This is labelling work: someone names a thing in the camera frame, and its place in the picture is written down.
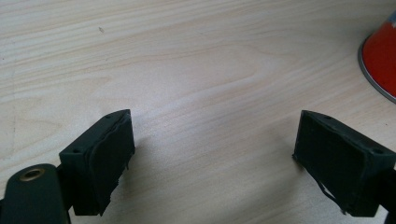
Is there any red chips can yellow lid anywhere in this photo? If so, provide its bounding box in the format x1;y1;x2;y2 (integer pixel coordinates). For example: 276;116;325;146
357;10;396;105

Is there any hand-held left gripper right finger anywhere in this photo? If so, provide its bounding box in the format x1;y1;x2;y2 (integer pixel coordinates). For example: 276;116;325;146
291;109;396;217

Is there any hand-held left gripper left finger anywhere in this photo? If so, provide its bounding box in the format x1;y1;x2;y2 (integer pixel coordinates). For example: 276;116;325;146
59;108;136;217

